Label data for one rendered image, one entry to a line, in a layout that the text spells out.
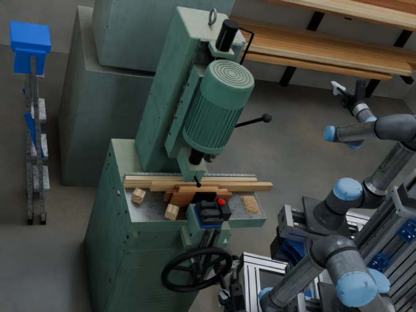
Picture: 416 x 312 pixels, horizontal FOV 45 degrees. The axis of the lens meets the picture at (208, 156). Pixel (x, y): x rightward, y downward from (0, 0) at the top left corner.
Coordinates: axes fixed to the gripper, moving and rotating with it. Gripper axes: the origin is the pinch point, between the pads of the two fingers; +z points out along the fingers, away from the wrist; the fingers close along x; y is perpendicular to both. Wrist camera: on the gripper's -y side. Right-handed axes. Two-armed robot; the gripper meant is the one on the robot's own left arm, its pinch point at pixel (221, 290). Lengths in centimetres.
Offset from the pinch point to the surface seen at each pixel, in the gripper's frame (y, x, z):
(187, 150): -51, -11, 24
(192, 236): -20.9, -12.5, 6.3
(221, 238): -20.2, -0.5, 4.8
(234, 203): -28.9, 12.1, 20.6
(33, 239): 22, -59, 111
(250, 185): -35.8, 20.7, 24.5
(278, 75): -73, 173, 257
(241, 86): -81, -9, -10
